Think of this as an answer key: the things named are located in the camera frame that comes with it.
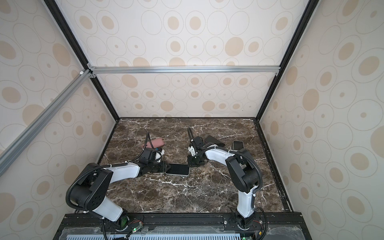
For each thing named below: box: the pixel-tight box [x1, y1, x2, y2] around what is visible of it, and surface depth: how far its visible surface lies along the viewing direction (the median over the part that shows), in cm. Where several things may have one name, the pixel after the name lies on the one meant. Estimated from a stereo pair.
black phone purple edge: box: [204, 135, 225, 147], surface depth 110 cm
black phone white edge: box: [165, 163, 190, 176], surface depth 93 cm
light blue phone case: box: [165, 163, 191, 177], surface depth 93 cm
